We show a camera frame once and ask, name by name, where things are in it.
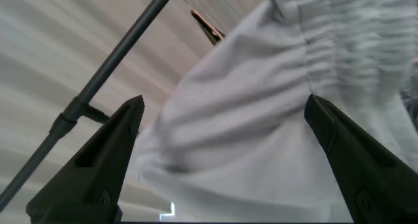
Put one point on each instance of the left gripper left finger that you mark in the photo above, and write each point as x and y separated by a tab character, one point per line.
91	178

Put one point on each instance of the white curtain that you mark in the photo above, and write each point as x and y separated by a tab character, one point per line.
49	38

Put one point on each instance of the black clothes rack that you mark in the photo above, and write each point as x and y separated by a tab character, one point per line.
107	64

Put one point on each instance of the pink clothes hanger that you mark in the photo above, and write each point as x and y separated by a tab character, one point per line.
204	21

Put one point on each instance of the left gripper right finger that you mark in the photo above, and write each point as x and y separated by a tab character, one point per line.
369	185

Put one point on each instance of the pale grey garment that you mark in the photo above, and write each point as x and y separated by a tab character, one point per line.
245	119

